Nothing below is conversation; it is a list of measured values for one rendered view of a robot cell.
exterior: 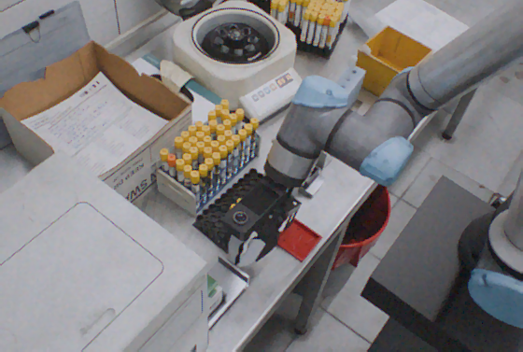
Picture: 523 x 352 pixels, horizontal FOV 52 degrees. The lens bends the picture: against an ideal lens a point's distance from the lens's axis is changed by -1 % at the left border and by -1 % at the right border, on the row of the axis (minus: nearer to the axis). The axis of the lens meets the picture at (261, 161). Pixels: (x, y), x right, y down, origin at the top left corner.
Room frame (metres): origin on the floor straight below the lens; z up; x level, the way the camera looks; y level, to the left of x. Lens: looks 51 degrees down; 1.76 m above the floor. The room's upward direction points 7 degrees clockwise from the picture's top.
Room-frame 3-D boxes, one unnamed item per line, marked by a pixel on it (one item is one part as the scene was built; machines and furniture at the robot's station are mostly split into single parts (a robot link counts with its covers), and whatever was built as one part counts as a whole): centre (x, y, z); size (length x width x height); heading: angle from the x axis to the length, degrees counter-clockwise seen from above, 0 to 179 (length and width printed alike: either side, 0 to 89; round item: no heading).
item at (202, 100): (0.84, 0.21, 0.92); 0.24 x 0.12 x 0.10; 58
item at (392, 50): (1.02, -0.28, 0.92); 0.13 x 0.13 x 0.10; 55
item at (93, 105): (0.69, 0.32, 0.95); 0.29 x 0.25 x 0.15; 58
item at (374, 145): (0.54, -0.16, 1.17); 0.11 x 0.11 x 0.08; 60
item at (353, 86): (0.89, -0.17, 0.92); 0.10 x 0.07 x 0.10; 154
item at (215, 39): (0.97, 0.09, 0.97); 0.15 x 0.15 x 0.07
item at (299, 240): (0.53, -0.09, 0.88); 0.07 x 0.07 x 0.01; 58
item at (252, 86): (0.96, 0.08, 0.94); 0.30 x 0.24 x 0.12; 49
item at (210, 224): (0.58, 0.03, 0.93); 0.17 x 0.09 x 0.11; 145
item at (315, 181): (0.68, -0.09, 0.89); 0.09 x 0.05 x 0.04; 60
